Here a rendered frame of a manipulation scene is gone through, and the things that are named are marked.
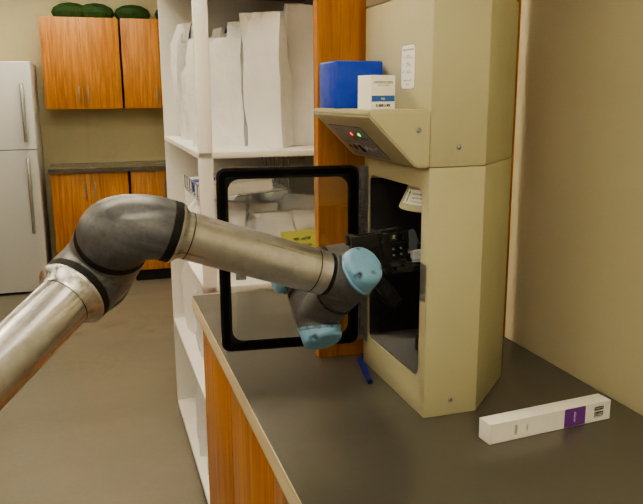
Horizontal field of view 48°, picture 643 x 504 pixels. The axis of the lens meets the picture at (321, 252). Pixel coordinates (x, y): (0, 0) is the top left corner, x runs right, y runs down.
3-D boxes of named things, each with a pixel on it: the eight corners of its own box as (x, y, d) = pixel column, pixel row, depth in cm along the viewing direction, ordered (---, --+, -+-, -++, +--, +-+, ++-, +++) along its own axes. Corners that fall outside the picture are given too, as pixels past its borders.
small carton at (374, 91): (381, 108, 137) (381, 75, 135) (394, 109, 132) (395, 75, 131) (357, 109, 135) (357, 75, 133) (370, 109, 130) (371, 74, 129)
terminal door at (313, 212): (358, 342, 164) (359, 164, 155) (222, 352, 158) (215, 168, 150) (357, 341, 165) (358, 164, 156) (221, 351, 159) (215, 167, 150)
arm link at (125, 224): (100, 154, 106) (383, 241, 126) (81, 199, 113) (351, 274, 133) (89, 216, 99) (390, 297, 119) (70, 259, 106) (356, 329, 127)
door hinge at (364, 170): (363, 338, 165) (364, 165, 157) (367, 341, 163) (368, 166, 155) (356, 339, 165) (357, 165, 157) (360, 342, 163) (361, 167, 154)
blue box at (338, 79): (364, 107, 153) (364, 63, 151) (382, 108, 143) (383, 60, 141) (319, 107, 150) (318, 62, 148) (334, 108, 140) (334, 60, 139)
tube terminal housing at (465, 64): (460, 348, 174) (473, 12, 158) (539, 401, 144) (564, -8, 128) (362, 360, 167) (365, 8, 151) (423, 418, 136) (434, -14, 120)
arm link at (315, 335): (325, 324, 124) (308, 269, 129) (295, 354, 131) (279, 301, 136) (362, 323, 128) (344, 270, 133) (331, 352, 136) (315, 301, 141)
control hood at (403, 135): (364, 154, 157) (364, 107, 155) (430, 168, 127) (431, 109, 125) (313, 156, 154) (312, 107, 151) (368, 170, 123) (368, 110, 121)
